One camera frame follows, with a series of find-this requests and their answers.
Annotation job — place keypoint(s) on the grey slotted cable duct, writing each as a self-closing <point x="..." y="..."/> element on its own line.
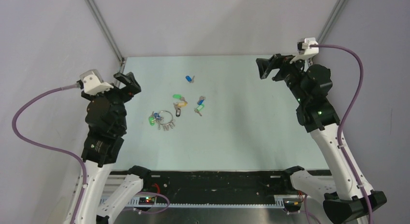
<point x="136" y="203"/>

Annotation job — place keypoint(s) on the right electronics board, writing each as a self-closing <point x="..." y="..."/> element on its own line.
<point x="292" y="206"/>

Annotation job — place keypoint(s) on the left electronics board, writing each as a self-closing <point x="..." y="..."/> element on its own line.
<point x="146" y="200"/>

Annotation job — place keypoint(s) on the blue capped key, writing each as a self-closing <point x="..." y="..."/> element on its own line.
<point x="189" y="78"/>

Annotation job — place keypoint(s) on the aluminium frame post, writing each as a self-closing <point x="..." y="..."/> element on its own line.
<point x="100" y="21"/>
<point x="332" y="19"/>

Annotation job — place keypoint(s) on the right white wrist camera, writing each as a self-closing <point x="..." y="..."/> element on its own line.
<point x="305" y="49"/>

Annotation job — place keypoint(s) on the electronics board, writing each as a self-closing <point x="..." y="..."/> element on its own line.
<point x="292" y="206"/>
<point x="146" y="200"/>

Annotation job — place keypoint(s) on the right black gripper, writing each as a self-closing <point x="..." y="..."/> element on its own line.
<point x="275" y="62"/>

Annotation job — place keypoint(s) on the metal wire keyring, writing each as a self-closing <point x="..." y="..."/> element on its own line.
<point x="167" y="121"/>

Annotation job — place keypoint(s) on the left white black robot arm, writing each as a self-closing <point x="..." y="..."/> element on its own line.
<point x="106" y="120"/>

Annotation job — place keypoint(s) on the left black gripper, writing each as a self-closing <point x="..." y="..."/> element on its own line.
<point x="132" y="84"/>

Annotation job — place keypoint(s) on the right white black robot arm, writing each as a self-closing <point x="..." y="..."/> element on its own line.
<point x="349" y="196"/>

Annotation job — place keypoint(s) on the blue tagged brass key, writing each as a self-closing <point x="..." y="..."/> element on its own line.
<point x="201" y="100"/>

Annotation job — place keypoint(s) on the right aluminium frame post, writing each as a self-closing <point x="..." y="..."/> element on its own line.
<point x="332" y="19"/>

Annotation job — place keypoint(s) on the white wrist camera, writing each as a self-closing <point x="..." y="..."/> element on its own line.
<point x="93" y="83"/>
<point x="305" y="49"/>

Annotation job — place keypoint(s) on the left aluminium frame post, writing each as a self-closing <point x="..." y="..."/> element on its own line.
<point x="100" y="21"/>

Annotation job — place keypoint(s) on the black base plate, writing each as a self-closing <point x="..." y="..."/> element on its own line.
<point x="218" y="187"/>

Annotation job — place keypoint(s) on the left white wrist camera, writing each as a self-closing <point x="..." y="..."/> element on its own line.
<point x="93" y="83"/>

